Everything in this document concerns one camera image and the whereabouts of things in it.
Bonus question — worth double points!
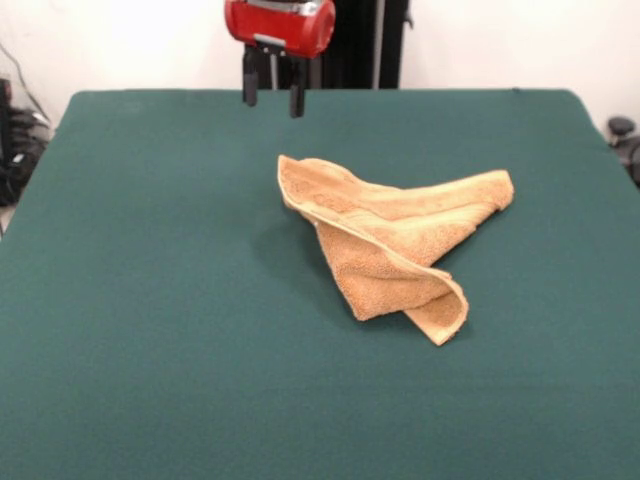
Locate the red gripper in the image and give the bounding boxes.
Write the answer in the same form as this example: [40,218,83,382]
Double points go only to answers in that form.
[223,0,337,120]

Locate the tan terry towel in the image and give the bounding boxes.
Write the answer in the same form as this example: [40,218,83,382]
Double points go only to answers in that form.
[277,153,515,347]

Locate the dark green table cloth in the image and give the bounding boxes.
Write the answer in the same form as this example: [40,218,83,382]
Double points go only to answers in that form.
[0,88,640,480]

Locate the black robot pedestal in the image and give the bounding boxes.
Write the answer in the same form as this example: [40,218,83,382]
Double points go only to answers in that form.
[242,0,416,91]

